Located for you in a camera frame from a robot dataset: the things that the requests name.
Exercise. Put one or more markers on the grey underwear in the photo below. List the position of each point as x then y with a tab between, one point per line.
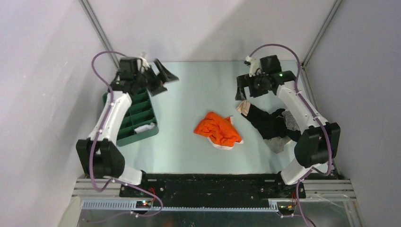
277	144

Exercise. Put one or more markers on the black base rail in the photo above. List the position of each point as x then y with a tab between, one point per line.
220	191

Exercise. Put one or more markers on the white underwear black trim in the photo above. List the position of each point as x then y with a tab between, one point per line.
145	127

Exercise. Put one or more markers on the orange underwear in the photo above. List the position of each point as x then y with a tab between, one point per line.
219	131

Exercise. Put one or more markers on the green divided tray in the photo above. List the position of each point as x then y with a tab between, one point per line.
140	113

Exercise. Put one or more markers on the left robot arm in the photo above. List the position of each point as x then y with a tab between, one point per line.
98	153

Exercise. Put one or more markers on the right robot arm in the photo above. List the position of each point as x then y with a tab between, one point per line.
315	137

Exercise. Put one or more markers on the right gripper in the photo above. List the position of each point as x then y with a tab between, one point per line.
246	81

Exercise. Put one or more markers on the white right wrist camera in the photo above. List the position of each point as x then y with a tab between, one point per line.
254	66

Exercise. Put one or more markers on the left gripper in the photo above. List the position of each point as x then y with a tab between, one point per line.
164	76

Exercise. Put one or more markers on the black underwear beige waistband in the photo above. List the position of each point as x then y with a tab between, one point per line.
269	125

